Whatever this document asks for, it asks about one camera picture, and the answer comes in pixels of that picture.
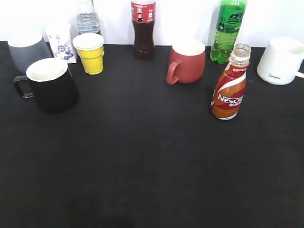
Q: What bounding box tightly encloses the orange Nescafe coffee bottle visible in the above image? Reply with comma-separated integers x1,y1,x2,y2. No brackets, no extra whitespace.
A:
210,44,251,120

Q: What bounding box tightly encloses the black mug white interior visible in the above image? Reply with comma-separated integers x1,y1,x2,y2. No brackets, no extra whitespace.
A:
14,58,79,113

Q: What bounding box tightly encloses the red mug white interior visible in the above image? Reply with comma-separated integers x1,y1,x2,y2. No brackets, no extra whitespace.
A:
166,38,206,85

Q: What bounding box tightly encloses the green sprite bottle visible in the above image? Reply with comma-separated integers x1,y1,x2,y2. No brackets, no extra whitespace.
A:
210,0,247,64

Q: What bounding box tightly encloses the white mug with script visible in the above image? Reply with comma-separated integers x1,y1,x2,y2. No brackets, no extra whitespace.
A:
257,37,304,86

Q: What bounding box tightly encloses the grey mug white interior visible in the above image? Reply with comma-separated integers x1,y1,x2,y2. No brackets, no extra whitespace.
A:
8,32,53,74

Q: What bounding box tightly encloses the yellow paper cup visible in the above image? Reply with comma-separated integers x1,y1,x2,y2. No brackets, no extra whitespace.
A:
73,33,104,75

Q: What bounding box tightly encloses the cola bottle red label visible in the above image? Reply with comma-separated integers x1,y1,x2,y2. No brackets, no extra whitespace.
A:
131,0,156,59

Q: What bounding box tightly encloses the clear water bottle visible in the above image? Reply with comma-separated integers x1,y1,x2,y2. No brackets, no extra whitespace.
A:
76,0,101,35

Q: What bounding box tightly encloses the white blueberry milk carton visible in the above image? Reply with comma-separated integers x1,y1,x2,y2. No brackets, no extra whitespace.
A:
46,21,77,64

